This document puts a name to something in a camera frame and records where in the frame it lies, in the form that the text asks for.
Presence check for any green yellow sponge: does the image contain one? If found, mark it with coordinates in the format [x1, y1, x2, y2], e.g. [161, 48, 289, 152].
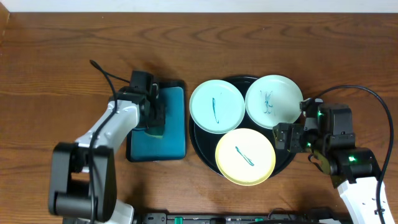
[144, 126, 165, 139]

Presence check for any yellow plate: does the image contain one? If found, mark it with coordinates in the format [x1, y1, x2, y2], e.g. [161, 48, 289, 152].
[215, 128, 276, 186]

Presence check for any left black cable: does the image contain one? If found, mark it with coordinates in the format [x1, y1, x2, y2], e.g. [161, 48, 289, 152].
[88, 59, 131, 224]

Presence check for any black rectangular tray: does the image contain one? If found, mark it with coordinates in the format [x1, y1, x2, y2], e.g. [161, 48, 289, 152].
[125, 80, 187, 163]

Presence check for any black cable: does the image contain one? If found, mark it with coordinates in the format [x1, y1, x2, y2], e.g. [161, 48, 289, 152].
[312, 85, 395, 224]
[88, 59, 131, 224]

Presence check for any round black tray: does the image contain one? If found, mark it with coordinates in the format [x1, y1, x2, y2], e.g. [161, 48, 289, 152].
[189, 75, 296, 177]

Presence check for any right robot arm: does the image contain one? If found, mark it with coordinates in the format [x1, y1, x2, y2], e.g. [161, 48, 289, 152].
[272, 123, 394, 223]

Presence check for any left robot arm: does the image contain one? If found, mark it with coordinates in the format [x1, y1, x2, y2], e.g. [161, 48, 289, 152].
[48, 92, 165, 223]

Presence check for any right black cable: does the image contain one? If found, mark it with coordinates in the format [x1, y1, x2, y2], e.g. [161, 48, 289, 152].
[312, 85, 395, 224]

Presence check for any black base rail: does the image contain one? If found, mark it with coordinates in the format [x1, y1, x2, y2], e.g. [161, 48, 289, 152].
[132, 211, 352, 224]

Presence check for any light green plate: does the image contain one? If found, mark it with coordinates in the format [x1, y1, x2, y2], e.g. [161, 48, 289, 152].
[245, 75, 303, 129]

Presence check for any teal tray liner mat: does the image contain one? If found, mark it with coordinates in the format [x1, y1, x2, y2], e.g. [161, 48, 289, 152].
[130, 86, 185, 160]

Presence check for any light blue plate left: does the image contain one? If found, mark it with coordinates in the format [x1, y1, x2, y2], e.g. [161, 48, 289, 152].
[189, 80, 246, 134]

